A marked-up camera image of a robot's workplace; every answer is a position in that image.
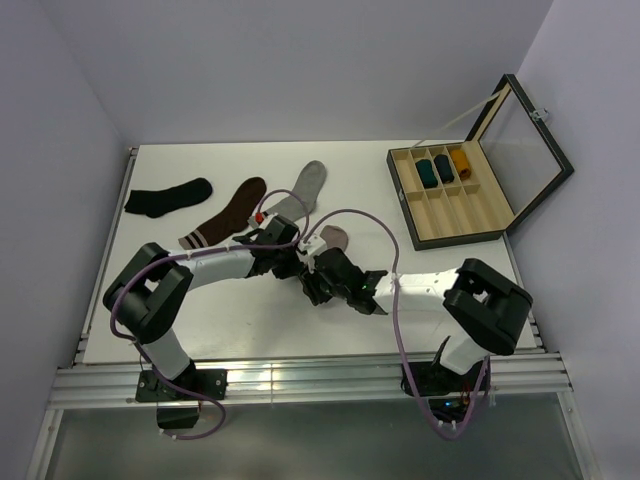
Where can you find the black sock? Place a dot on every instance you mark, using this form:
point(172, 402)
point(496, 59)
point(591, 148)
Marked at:
point(155, 204)

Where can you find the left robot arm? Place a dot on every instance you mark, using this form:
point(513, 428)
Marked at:
point(146, 297)

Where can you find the dark blue rolled sock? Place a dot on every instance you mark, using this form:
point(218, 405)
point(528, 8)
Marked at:
point(443, 166)

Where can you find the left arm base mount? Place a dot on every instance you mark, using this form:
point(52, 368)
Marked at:
point(179, 402)

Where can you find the grey striped sock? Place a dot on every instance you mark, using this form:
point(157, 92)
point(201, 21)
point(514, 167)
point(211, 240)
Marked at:
point(305, 193)

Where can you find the beige sock with red stripes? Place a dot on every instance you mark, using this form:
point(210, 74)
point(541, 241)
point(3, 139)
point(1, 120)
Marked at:
point(334, 237)

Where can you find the teal rolled sock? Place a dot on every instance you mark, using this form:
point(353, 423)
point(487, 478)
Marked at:
point(426, 173)

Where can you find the mustard rolled sock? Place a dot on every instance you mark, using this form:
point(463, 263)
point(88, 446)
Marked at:
point(461, 163)

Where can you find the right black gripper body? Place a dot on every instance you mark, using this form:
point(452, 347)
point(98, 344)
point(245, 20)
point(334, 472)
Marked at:
point(319, 288)

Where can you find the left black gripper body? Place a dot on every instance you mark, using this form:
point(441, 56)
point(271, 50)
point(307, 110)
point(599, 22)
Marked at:
point(287, 263)

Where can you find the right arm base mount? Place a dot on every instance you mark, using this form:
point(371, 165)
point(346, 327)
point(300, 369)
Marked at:
point(445, 398)

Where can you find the black compartment box with lid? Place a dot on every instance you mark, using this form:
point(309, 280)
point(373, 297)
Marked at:
point(516, 165)

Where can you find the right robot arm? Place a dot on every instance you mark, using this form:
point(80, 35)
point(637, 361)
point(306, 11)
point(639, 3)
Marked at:
point(490, 309)

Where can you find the aluminium frame rail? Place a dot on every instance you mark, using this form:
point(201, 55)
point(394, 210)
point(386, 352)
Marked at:
point(301, 381)

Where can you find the brown striped sock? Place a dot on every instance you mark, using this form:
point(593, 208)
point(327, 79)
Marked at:
point(233, 218)

